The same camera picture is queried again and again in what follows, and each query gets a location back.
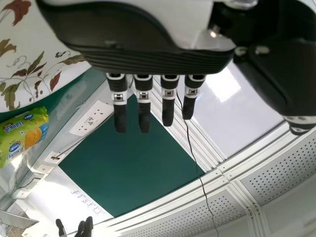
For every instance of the yellow-green biscuit packet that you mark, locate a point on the yellow-green biscuit packet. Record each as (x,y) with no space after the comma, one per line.
(22,135)

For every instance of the white plate brown leaf pattern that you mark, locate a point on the white plate brown leaf pattern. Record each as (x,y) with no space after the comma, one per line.
(32,49)

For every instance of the white double socket panel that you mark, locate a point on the white double socket panel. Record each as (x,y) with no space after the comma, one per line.
(92,118)

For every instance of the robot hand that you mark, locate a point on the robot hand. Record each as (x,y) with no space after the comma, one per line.
(85,227)
(138,32)

